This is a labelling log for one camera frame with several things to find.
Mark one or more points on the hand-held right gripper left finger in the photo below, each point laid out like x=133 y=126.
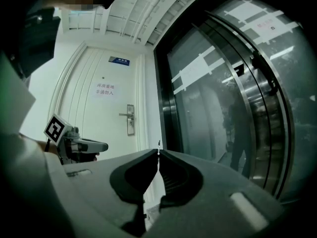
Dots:
x=99 y=180

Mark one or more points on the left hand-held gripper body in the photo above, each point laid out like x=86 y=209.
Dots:
x=55 y=130

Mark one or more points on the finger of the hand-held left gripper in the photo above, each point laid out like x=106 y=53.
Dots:
x=95 y=146

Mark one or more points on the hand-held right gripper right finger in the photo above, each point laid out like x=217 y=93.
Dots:
x=218 y=199

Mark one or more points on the white door with handle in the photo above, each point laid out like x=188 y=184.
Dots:
x=111 y=128

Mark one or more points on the person's left forearm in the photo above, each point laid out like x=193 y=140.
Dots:
x=43 y=145

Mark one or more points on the black-framed glass double door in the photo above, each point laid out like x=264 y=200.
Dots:
x=210 y=120

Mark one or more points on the blue door sign plate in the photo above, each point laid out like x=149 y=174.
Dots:
x=119 y=61

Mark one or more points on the person's left hand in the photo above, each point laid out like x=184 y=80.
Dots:
x=96 y=156

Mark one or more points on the white notice with red characters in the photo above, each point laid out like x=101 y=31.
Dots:
x=106 y=89

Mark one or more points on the person's black jacket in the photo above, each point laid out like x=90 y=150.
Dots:
x=37 y=43

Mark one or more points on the taped white paper notice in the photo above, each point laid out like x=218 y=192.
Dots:
x=195 y=71

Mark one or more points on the taped paper with red print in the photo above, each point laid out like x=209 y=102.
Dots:
x=268 y=28

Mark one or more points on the blank taped white paper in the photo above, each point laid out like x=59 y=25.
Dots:
x=250 y=11

